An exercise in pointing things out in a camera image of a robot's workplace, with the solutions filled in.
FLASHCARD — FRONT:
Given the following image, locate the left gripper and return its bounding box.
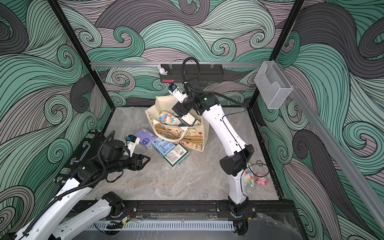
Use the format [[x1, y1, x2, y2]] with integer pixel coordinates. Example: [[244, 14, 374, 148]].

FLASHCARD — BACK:
[[107, 151, 151, 174]]

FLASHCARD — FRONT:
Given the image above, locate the green barcode tissue pack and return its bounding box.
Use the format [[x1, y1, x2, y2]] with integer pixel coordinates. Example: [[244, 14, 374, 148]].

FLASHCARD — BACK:
[[181, 113, 201, 127]]

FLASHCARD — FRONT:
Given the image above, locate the purple tissue pack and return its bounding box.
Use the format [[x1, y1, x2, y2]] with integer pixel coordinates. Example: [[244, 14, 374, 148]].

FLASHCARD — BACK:
[[135, 128, 157, 150]]

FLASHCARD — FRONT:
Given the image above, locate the green white tissue pack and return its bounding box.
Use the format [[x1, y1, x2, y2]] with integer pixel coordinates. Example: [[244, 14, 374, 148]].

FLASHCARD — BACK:
[[163, 144, 190, 169]]

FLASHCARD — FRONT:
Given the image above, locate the colourful splash tissue pack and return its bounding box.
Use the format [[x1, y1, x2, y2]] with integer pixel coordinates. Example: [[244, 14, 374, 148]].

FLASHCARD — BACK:
[[158, 111, 183, 126]]

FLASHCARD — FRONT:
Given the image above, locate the blue cartoon tissue pack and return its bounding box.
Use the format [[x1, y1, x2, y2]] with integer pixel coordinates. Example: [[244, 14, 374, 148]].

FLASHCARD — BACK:
[[244, 165, 255, 188]]

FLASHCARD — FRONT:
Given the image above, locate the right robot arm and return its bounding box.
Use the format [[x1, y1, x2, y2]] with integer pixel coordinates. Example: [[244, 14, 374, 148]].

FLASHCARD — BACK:
[[169, 79, 255, 218]]

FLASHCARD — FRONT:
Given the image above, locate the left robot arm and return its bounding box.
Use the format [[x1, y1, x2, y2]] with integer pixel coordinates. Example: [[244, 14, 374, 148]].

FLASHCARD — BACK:
[[3, 140, 151, 240]]

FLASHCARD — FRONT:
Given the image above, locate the floral canvas tote bag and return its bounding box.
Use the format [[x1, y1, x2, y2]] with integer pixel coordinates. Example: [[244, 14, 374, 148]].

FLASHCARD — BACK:
[[145, 96, 210, 152]]

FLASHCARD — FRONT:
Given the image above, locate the light blue tissue pack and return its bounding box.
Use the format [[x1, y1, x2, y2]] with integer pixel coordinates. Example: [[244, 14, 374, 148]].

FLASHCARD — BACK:
[[151, 138, 176, 156]]

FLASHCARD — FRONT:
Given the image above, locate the black hard carry case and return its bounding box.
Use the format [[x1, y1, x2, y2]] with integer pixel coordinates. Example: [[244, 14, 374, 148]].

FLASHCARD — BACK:
[[54, 129, 106, 186]]

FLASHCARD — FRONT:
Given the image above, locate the white bunny figurine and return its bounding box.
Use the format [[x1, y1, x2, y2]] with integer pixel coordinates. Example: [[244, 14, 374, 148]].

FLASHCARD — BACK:
[[158, 65, 168, 75]]

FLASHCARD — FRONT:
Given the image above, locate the pink plush toy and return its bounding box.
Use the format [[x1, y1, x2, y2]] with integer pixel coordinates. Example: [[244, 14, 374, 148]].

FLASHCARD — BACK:
[[256, 177, 269, 186]]

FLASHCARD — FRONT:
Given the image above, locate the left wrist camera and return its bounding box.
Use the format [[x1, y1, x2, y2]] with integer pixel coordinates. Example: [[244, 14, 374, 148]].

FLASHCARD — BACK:
[[126, 135, 140, 157]]

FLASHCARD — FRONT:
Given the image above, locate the clear plastic wall bin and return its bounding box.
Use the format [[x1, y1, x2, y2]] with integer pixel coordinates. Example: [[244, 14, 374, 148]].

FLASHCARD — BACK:
[[255, 61, 293, 110]]

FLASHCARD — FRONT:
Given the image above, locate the white cable duct strip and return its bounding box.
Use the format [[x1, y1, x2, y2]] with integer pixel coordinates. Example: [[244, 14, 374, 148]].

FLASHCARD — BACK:
[[86, 220, 235, 232]]

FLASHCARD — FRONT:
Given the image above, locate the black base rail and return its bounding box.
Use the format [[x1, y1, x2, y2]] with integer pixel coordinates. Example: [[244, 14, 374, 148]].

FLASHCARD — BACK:
[[56, 199, 298, 220]]

